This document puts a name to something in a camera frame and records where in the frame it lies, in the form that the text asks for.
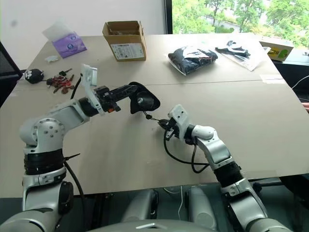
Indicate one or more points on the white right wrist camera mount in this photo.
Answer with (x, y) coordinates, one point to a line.
(179, 118)

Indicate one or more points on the open cardboard box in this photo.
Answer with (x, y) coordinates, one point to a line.
(125, 41)

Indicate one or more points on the bunch of keys and charms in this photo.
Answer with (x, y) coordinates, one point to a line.
(60, 82)

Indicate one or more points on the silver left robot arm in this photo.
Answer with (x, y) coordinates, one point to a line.
(60, 116)

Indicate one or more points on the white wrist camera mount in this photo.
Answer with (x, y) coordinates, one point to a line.
(89, 79)
(179, 118)

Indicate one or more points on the white crumpled paper scrap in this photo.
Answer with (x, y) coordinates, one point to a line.
(51, 59)

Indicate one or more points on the white tape strip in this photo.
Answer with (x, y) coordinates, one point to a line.
(272, 79)

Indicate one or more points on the silver robot torso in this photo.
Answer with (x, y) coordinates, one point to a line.
(149, 227)

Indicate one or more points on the yellow green carton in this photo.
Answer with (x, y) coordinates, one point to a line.
(277, 49)

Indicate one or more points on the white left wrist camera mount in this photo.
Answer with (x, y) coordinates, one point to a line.
(89, 79)

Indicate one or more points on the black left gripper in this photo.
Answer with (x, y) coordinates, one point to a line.
(104, 96)

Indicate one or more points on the purple tissue pack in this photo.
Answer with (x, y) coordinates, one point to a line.
(68, 44)

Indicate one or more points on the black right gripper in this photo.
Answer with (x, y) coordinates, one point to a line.
(172, 129)

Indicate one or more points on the silver robot thigh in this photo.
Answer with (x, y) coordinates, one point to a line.
(201, 205)
(142, 205)

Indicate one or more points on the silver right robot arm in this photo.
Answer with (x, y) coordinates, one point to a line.
(217, 149)

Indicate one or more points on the flat clear bag black item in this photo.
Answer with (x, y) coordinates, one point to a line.
(237, 52)

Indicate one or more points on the black clothes in plastic bag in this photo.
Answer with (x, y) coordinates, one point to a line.
(193, 59)

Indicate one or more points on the person's hand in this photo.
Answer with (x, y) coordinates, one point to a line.
(306, 106)

